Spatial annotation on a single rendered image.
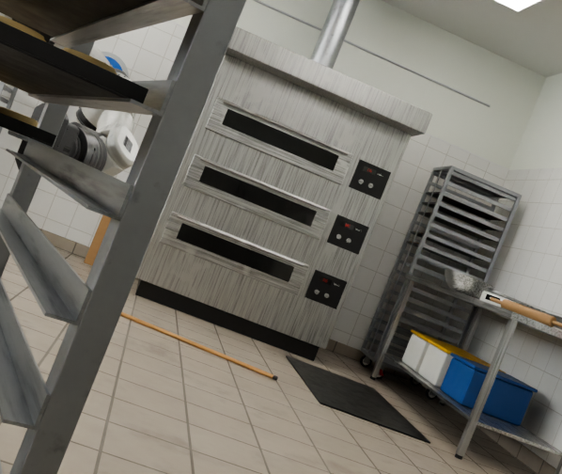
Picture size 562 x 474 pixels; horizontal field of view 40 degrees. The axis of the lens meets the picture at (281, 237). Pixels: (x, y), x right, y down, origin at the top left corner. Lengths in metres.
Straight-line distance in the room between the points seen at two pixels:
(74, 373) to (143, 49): 6.12
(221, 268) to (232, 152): 0.84
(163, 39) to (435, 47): 2.37
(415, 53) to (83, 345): 6.53
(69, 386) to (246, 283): 5.05
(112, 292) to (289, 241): 5.08
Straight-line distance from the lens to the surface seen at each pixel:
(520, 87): 7.40
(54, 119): 1.23
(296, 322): 5.78
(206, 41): 0.64
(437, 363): 5.49
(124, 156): 1.44
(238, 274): 5.67
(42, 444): 0.67
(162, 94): 0.65
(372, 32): 6.99
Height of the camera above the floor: 0.81
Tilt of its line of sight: level
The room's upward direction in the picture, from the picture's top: 22 degrees clockwise
